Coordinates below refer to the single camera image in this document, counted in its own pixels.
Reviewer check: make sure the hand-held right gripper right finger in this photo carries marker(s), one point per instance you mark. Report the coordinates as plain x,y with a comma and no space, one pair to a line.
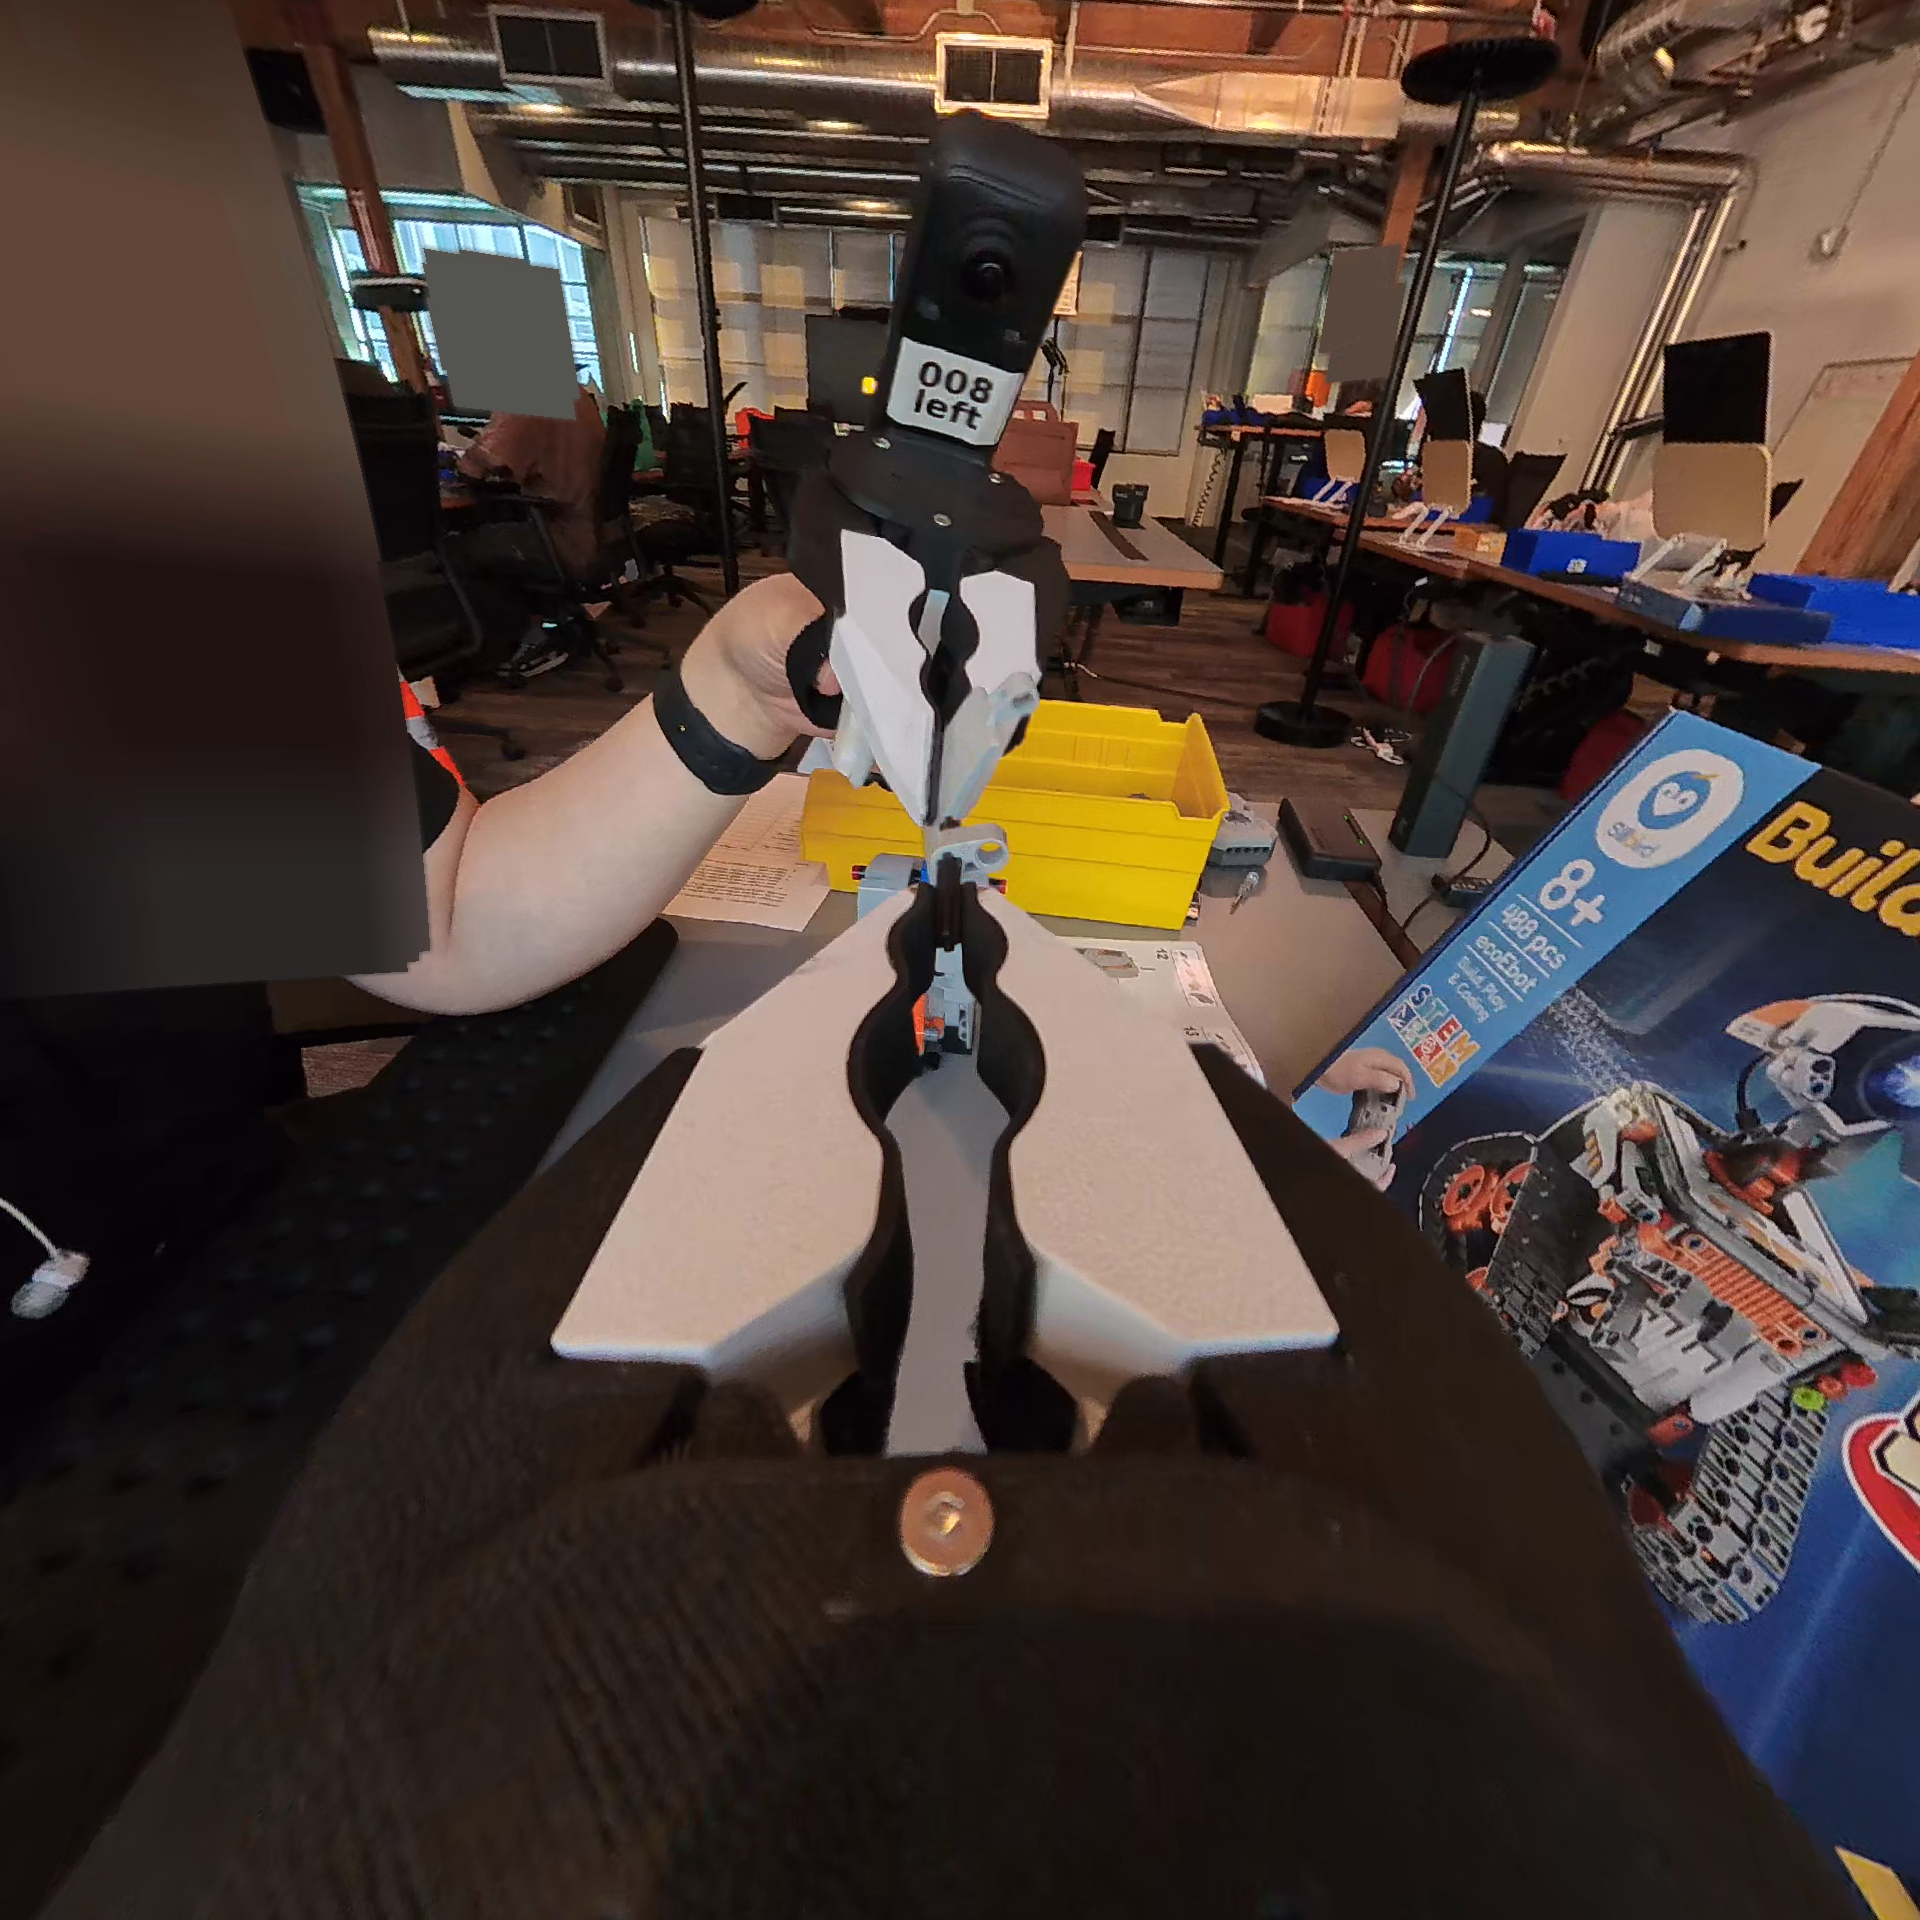
1154,1201

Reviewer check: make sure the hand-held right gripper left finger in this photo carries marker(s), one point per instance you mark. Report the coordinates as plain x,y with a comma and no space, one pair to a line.
720,1201

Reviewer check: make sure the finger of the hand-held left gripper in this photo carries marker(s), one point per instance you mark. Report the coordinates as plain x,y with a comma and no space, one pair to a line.
997,630
877,661

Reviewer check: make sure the grey orange brick assembly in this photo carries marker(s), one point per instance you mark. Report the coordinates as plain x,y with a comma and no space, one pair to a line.
888,883

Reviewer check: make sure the black connector pin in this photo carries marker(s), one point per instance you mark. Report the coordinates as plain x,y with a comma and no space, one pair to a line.
948,891

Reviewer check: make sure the person's left forearm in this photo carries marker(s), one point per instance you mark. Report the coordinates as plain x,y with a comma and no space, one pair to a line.
569,870

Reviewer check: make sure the grey desk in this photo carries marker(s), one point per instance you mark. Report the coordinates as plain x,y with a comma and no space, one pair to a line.
720,991

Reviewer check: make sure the person's left hand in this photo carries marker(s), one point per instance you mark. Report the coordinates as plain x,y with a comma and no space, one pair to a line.
742,661

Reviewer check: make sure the brown cardboard box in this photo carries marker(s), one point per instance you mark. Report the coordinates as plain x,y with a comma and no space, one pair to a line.
1036,458

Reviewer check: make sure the long wooden table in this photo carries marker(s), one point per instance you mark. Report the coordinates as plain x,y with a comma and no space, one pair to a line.
1141,546

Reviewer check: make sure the black wristband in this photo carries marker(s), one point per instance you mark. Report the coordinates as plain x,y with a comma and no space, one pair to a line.
704,765

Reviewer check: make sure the open instruction booklet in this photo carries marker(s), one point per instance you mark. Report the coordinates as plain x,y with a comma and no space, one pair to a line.
1184,975

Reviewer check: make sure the yellow plastic bin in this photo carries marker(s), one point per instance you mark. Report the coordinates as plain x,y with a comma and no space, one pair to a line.
1109,840

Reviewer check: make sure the printed paper sheet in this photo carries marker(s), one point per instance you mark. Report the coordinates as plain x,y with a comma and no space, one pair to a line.
742,870

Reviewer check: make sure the black pole stand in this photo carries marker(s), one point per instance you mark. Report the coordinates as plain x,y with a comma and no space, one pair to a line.
704,299
1483,67

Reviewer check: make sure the red bag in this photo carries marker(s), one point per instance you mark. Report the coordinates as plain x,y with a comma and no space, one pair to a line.
1410,669
1305,622

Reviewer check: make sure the grey battery hub brick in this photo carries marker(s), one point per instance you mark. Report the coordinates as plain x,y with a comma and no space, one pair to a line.
1241,840

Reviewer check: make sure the small screwdriver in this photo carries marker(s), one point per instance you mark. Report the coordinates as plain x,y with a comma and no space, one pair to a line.
1243,887

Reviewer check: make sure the black perforated pad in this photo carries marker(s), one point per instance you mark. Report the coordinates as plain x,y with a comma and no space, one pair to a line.
376,1142

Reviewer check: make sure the black charger box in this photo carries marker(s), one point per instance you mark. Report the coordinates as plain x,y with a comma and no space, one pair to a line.
1328,840

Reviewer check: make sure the dark grey upright box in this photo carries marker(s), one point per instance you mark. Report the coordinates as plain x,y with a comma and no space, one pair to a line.
1462,734

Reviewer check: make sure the blue robot kit box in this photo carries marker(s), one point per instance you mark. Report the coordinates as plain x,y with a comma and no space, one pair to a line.
1650,1201

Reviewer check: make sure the black office chair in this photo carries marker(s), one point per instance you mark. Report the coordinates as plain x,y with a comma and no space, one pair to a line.
405,510

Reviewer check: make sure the wooden work table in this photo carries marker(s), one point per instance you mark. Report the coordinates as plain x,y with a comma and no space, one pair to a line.
1546,587

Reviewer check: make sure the blue plastic bin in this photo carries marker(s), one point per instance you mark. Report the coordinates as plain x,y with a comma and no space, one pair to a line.
1837,609
1568,552
1681,609

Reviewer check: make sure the black monitor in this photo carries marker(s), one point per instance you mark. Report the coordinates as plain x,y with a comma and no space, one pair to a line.
1716,390

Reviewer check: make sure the metal ventilation duct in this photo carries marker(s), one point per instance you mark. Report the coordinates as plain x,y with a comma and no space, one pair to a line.
1229,99

